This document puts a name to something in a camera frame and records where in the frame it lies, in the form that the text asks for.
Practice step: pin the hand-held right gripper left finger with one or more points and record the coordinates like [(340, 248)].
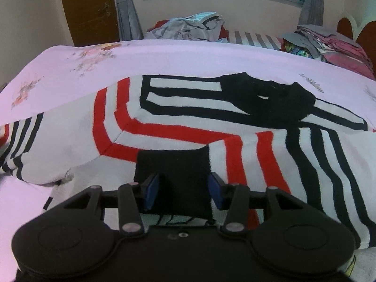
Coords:
[(152, 191)]

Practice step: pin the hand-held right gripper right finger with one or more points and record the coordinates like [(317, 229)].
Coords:
[(214, 194)]

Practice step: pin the red black white striped sweater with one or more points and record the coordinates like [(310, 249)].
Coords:
[(179, 117)]

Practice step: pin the pile of grey clothes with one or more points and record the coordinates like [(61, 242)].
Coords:
[(188, 25)]

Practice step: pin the stack of folded clothes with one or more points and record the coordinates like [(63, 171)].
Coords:
[(332, 44)]

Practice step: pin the pink floral bedsheet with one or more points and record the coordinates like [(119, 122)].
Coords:
[(73, 73)]

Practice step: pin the grey white striped cloth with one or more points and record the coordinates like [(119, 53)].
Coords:
[(255, 39)]

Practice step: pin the grey curtain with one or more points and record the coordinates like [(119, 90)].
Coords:
[(124, 6), (312, 0)]

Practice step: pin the brown wooden door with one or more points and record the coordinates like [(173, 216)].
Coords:
[(88, 8)]

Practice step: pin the red and white headboard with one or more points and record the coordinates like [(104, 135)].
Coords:
[(355, 28)]

